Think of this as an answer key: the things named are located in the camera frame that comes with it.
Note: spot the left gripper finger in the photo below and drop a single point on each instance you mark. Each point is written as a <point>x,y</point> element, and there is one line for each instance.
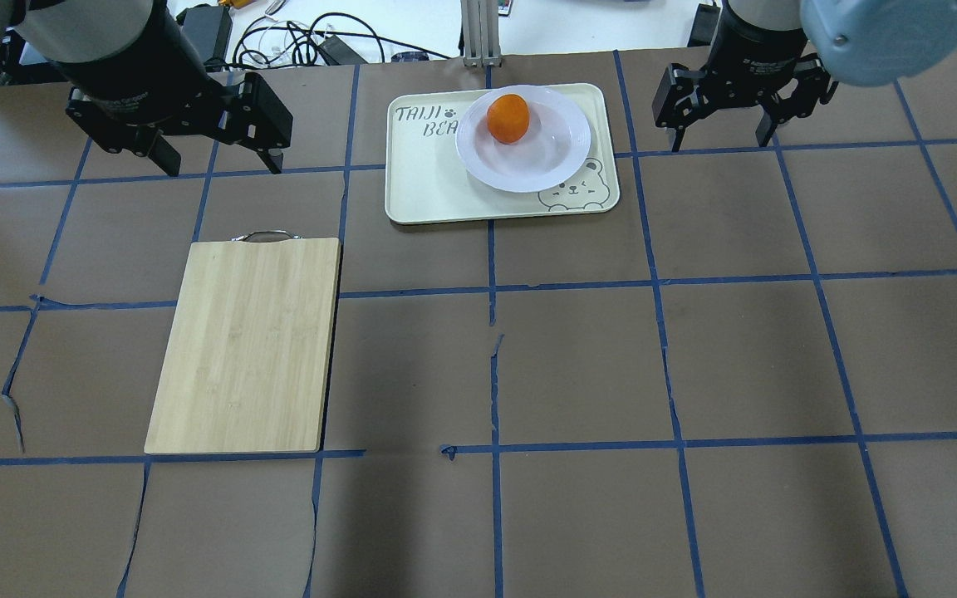
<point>271,157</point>
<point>164,156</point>

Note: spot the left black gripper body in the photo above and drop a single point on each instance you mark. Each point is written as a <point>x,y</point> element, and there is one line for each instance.
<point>131,73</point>

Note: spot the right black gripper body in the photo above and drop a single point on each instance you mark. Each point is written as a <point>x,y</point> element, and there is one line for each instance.
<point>759,43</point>

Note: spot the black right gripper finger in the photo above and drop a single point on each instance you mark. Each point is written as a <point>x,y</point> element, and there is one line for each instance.
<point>773,117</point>
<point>679,123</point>

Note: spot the white ribbed plate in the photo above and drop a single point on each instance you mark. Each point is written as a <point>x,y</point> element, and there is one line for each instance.
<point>553,145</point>

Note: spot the orange fruit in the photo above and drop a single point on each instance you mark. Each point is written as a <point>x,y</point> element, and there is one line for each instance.
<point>507,118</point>

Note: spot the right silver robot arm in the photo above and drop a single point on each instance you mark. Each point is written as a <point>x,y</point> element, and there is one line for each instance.
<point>861,43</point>

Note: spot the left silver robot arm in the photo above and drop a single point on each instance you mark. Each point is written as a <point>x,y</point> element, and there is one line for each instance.
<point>81,31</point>

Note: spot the cream bear tray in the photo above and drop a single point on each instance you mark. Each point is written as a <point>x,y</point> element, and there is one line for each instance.
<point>425,182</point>

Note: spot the black power adapter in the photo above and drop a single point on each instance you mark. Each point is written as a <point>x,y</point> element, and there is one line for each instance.
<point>208,27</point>

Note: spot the bamboo cutting board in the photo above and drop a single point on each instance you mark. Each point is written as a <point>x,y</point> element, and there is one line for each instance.
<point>247,363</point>

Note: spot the aluminium frame post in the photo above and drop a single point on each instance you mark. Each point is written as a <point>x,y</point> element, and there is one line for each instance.
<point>481,33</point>

